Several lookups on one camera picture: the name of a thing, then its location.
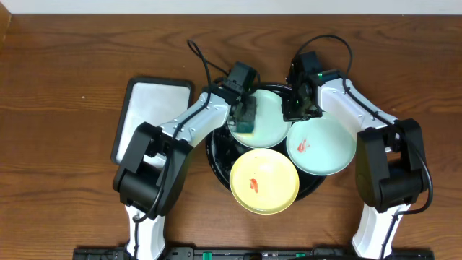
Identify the green yellow sponge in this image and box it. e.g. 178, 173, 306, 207
234, 97, 257, 134

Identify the mint plate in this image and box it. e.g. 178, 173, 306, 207
227, 90, 292, 149
286, 113, 356, 176

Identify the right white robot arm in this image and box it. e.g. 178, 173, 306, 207
283, 69, 433, 259

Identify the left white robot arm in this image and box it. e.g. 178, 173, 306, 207
111, 76, 254, 259

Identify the white rectangular sponge tray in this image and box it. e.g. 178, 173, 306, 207
110, 77, 194, 164

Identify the yellow plate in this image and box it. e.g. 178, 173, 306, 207
230, 149, 300, 215

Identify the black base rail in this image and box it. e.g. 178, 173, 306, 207
71, 245, 434, 260

